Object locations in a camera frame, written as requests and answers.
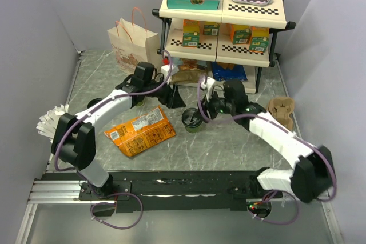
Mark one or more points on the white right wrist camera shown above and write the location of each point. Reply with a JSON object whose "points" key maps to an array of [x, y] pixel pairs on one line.
{"points": [[206, 84]]}

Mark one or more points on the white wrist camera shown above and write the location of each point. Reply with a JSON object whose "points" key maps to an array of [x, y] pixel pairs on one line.
{"points": [[206, 84], [168, 71]]}

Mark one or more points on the brown cardboard cup carrier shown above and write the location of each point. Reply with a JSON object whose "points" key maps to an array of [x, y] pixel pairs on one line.
{"points": [[281, 109]]}

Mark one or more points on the cream black three-tier shelf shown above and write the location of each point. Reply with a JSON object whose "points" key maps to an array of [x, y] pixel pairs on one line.
{"points": [[220, 48]]}

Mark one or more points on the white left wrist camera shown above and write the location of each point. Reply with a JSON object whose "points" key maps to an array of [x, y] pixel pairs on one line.
{"points": [[168, 71]]}

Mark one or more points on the black plastic cup lid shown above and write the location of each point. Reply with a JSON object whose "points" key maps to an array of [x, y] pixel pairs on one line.
{"points": [[93, 102], [191, 118]]}

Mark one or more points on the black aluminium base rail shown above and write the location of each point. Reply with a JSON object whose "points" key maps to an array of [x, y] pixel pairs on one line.
{"points": [[130, 191]]}

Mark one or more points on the white paper straws bundle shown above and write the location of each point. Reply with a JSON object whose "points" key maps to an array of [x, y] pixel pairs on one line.
{"points": [[47, 123]]}

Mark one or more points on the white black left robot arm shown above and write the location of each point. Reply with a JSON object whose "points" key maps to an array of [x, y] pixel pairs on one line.
{"points": [[75, 136]]}

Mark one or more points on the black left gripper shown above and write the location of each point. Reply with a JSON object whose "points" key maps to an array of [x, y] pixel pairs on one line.
{"points": [[170, 94]]}

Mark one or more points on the orange green snack box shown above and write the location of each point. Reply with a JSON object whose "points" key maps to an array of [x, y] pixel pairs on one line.
{"points": [[259, 39], [191, 33], [211, 28], [239, 34]]}

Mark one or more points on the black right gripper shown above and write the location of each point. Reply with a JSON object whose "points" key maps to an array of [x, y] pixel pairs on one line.
{"points": [[209, 106]]}

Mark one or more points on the blue chips bag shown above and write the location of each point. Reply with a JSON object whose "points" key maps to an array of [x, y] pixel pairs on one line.
{"points": [[228, 71]]}

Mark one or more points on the brown chips bag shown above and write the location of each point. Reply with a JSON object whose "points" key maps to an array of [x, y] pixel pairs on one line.
{"points": [[189, 71]]}

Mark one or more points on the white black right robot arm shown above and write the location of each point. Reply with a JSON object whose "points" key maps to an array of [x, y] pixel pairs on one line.
{"points": [[311, 170]]}

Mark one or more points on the orange chips bag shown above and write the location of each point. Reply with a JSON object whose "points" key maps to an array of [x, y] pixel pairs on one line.
{"points": [[141, 133]]}

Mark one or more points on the white Cream Bear paper bag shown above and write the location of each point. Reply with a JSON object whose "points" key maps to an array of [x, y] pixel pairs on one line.
{"points": [[132, 44]]}

